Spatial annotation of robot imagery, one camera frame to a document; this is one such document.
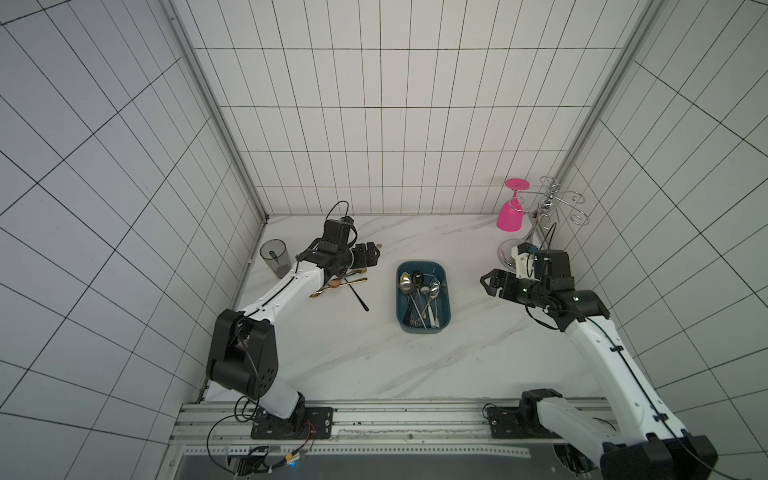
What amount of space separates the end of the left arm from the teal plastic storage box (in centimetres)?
22

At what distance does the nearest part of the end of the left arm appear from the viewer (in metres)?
0.63

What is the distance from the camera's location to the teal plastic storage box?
2.99 ft
